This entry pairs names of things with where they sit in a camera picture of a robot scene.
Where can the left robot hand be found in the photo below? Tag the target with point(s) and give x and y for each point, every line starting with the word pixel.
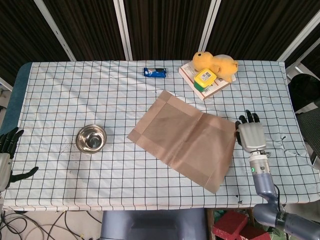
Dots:
pixel 3 165

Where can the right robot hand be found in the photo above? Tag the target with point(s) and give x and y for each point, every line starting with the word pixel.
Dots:
pixel 252 136

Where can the brown woven placemat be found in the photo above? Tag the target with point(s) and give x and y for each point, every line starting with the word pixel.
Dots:
pixel 187 142

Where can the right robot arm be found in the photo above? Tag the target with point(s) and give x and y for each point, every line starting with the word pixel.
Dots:
pixel 265 185

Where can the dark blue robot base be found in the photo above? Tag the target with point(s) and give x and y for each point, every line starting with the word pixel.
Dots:
pixel 150 225

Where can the white cardboard box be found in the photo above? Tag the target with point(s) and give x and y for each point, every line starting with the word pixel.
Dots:
pixel 212 91

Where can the teal padded table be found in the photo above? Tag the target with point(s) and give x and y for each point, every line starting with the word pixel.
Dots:
pixel 15 100

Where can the black chair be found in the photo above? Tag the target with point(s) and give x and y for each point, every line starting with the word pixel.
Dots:
pixel 305 92

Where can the green container yellow lid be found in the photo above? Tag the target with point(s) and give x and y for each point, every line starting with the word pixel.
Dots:
pixel 203 78

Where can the yellow plush toy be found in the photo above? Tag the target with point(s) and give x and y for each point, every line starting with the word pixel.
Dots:
pixel 225 65

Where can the red box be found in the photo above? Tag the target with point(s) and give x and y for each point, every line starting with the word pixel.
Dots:
pixel 230 223
pixel 252 235

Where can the stainless steel bowl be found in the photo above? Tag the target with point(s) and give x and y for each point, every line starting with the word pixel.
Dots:
pixel 91 139

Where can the white black checkered tablecloth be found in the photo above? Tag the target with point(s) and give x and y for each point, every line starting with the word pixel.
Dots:
pixel 87 100

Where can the blue snack packet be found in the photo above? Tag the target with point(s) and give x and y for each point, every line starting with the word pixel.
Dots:
pixel 155 72

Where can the white partition post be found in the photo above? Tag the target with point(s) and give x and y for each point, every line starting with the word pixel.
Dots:
pixel 208 25
pixel 300 35
pixel 55 30
pixel 123 30

